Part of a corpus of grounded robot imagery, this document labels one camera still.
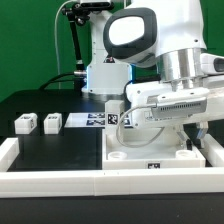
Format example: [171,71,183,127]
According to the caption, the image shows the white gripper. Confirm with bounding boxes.
[126,75,224,149]

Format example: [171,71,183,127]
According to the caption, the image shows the white square table top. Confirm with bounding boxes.
[102,127,205,170]

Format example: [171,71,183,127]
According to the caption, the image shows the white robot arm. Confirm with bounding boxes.
[82,0,224,129]

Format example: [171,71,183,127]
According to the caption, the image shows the white U-shaped fence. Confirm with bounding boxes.
[0,138,224,198]

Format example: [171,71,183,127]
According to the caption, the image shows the white marker sheet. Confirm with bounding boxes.
[64,111,134,129]

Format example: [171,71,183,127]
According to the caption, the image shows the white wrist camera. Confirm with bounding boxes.
[147,87,209,119]

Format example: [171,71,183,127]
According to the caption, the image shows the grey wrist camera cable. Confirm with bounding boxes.
[115,103,166,148]

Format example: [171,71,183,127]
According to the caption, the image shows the black cable bundle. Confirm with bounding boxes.
[38,6,88,91]

